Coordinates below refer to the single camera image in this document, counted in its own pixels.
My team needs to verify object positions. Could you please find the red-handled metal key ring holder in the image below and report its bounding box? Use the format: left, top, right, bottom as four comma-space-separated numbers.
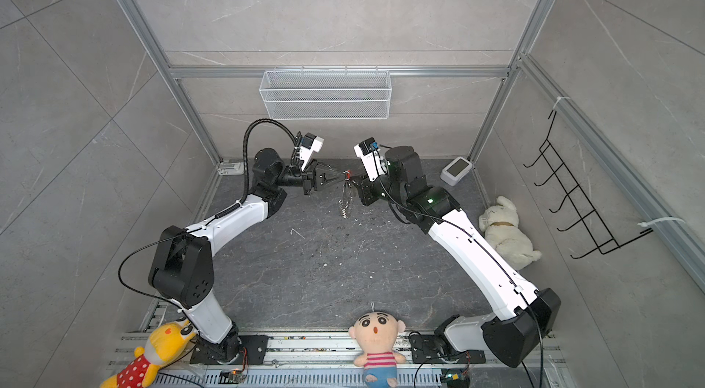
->
339, 170, 354, 219

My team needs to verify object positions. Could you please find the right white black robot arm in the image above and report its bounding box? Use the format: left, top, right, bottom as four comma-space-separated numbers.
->
351, 138, 561, 368

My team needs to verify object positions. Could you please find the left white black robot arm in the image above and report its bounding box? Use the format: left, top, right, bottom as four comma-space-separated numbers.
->
148, 137, 328, 363

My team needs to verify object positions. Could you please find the white digital clock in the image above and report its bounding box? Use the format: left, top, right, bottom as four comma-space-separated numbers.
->
440, 157, 474, 186

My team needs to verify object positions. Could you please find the white plush dog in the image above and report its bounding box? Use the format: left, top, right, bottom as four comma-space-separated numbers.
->
478, 196, 542, 270

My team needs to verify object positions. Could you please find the black-haired plush doll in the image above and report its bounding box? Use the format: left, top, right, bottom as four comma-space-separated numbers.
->
349, 312, 407, 388

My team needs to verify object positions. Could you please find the yellow red plush toy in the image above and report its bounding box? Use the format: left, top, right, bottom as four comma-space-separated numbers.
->
100, 319, 196, 388

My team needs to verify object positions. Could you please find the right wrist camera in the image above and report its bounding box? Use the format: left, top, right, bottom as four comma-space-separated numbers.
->
354, 137, 387, 182

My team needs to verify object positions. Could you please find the white wire mesh basket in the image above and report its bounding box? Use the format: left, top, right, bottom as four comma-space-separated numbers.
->
259, 69, 393, 121

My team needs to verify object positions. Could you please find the white wall bracket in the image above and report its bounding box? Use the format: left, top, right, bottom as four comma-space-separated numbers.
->
217, 162, 245, 176

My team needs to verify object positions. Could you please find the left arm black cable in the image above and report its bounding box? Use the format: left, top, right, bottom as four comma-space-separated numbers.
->
241, 118, 301, 204

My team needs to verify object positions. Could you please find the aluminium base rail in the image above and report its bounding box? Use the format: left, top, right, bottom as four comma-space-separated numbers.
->
154, 331, 576, 387

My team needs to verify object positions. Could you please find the black wire hook rack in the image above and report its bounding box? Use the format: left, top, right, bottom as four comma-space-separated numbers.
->
523, 112, 654, 261

